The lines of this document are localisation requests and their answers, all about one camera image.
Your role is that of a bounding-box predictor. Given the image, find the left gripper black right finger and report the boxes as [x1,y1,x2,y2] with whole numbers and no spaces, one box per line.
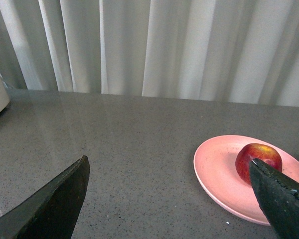
[249,158,299,239]

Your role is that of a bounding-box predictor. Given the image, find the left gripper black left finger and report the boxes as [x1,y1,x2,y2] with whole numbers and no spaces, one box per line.
[0,155,90,239]

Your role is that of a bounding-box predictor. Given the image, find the pink plate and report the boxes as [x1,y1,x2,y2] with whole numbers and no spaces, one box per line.
[193,135,299,227]

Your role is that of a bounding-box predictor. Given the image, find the white pleated curtain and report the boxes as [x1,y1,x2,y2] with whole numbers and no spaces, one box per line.
[0,0,299,107]

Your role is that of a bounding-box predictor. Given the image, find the red apple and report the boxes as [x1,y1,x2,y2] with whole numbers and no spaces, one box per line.
[235,143,283,186]

